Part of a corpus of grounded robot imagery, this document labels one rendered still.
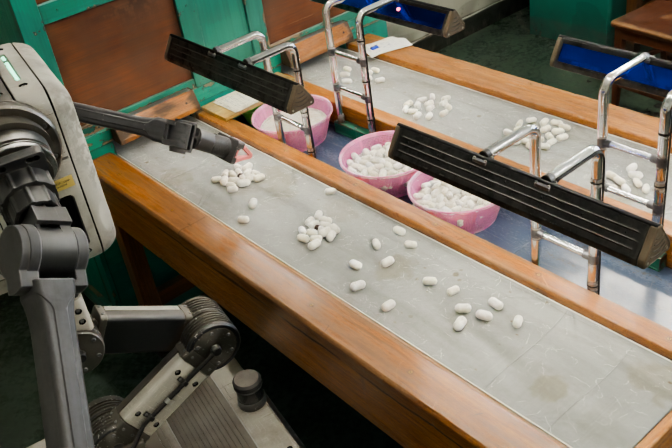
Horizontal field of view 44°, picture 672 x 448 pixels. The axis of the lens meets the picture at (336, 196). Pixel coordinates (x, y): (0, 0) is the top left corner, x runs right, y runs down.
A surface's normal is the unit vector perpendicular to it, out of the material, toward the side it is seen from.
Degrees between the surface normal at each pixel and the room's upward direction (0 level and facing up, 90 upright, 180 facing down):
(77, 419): 56
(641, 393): 0
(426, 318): 0
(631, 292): 0
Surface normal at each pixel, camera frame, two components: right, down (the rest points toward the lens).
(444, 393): -0.14, -0.84
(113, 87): 0.64, 0.32
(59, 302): 0.69, -0.39
